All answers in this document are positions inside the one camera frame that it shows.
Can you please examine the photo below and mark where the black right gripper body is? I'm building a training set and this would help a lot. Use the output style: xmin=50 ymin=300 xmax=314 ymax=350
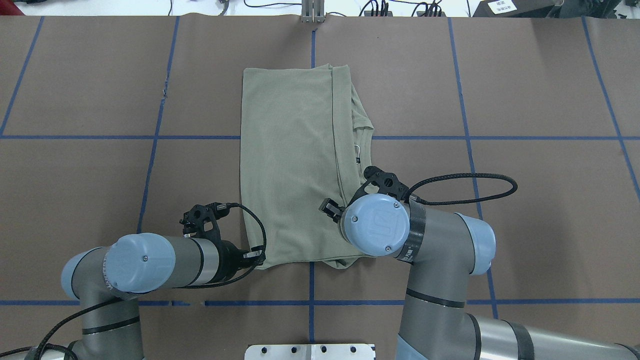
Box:
xmin=320 ymin=198 xmax=346 ymax=224

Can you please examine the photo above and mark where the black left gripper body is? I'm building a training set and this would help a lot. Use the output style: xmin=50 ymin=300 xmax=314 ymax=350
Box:
xmin=220 ymin=241 xmax=266 ymax=282

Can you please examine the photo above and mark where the green long-sleeve shirt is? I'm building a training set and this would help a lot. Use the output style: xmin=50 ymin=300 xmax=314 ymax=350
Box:
xmin=240 ymin=64 xmax=375 ymax=271

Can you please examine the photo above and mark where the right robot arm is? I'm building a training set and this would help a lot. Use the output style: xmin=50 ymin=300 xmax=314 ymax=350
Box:
xmin=319 ymin=193 xmax=639 ymax=360

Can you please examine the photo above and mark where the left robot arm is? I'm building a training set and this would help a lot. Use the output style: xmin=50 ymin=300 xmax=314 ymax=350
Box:
xmin=57 ymin=232 xmax=266 ymax=360

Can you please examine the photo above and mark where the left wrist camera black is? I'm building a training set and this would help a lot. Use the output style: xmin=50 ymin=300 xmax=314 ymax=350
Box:
xmin=179 ymin=202 xmax=230 ymax=242

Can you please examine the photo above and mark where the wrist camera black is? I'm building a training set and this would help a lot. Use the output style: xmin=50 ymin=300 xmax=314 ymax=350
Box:
xmin=179 ymin=202 xmax=230 ymax=242
xmin=350 ymin=165 xmax=409 ymax=204

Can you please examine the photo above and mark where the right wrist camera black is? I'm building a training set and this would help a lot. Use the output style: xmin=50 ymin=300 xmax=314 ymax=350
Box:
xmin=350 ymin=165 xmax=409 ymax=204

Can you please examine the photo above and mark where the white pedestal column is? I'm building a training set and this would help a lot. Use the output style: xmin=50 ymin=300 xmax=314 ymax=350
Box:
xmin=244 ymin=342 xmax=377 ymax=360

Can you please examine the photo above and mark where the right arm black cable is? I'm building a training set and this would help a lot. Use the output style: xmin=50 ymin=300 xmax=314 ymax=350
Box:
xmin=404 ymin=173 xmax=519 ymax=207

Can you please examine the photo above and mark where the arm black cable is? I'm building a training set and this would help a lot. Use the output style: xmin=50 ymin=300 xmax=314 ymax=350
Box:
xmin=404 ymin=173 xmax=519 ymax=207
xmin=0 ymin=202 xmax=268 ymax=360

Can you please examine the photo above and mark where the aluminium frame post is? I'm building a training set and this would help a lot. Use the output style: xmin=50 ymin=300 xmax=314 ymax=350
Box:
xmin=301 ymin=0 xmax=326 ymax=24

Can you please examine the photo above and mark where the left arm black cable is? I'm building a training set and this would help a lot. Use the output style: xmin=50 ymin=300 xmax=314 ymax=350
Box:
xmin=0 ymin=202 xmax=268 ymax=360

